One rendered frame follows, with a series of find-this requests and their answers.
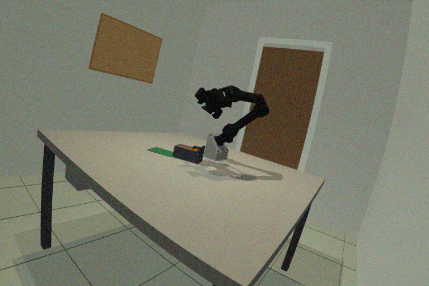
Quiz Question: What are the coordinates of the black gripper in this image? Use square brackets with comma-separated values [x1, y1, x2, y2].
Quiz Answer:
[195, 88, 222, 119]

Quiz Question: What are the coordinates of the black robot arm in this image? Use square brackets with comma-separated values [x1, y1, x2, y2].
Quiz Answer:
[203, 86, 269, 146]

